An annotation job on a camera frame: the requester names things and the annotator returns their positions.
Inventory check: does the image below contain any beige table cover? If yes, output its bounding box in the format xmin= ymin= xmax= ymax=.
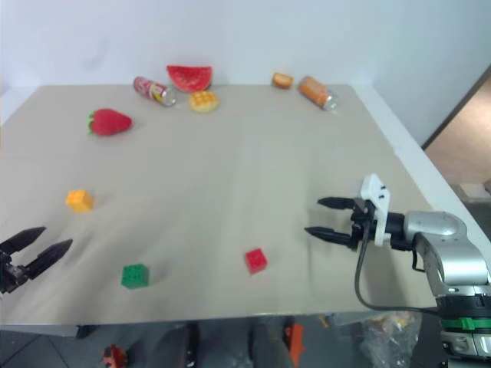
xmin=0 ymin=83 xmax=475 ymax=325

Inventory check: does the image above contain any cardboard box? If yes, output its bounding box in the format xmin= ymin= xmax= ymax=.
xmin=458 ymin=182 xmax=491 ymax=201

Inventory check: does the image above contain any red toy watermelon slice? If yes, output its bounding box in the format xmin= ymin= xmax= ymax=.
xmin=166 ymin=64 xmax=213 ymax=94

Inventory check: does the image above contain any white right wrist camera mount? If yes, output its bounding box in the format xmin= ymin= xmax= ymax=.
xmin=359 ymin=173 xmax=393 ymax=247

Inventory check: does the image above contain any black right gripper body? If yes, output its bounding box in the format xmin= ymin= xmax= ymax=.
xmin=348 ymin=197 xmax=379 ymax=252

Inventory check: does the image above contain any small orange toy bread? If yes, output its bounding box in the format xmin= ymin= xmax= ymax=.
xmin=272 ymin=71 xmax=295 ymax=90

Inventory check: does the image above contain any green toy block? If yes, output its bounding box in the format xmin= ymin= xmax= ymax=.
xmin=120 ymin=262 xmax=150 ymax=291

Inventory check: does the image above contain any white table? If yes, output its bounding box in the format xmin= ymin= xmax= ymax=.
xmin=0 ymin=82 xmax=486 ymax=340

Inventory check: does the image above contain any yellow toy block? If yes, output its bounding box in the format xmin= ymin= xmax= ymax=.
xmin=65 ymin=189 xmax=95 ymax=213

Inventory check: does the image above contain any orange drink can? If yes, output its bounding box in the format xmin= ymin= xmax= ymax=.
xmin=298 ymin=75 xmax=339 ymax=112

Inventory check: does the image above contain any red orange toy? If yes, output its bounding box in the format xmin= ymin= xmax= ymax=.
xmin=101 ymin=343 xmax=130 ymax=368

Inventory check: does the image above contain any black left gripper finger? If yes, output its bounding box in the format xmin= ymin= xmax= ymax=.
xmin=0 ymin=226 xmax=48 ymax=257
xmin=28 ymin=238 xmax=74 ymax=280

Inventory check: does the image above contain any yellow toy waffle bread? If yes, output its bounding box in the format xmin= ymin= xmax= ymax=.
xmin=189 ymin=90 xmax=221 ymax=114

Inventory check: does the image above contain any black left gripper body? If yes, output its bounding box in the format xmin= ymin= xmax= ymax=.
xmin=0 ymin=250 xmax=38 ymax=296

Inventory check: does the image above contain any red toy strawberry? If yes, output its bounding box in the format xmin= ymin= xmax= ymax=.
xmin=86 ymin=108 xmax=133 ymax=137

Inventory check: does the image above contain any red toy block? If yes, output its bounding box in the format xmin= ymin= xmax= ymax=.
xmin=245 ymin=248 xmax=269 ymax=275

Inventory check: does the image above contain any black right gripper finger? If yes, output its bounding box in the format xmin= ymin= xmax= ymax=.
xmin=304 ymin=226 xmax=352 ymax=247
xmin=317 ymin=196 xmax=358 ymax=212

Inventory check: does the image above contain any red drink can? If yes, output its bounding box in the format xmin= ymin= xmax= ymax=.
xmin=133 ymin=75 xmax=178 ymax=108

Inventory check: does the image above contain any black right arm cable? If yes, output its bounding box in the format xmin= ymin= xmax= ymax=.
xmin=354 ymin=220 xmax=440 ymax=316

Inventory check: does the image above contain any clear plastic bag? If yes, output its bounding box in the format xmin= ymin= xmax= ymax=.
xmin=359 ymin=309 xmax=423 ymax=368

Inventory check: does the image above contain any orange black tool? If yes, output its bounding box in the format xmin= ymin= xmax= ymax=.
xmin=282 ymin=323 xmax=307 ymax=367

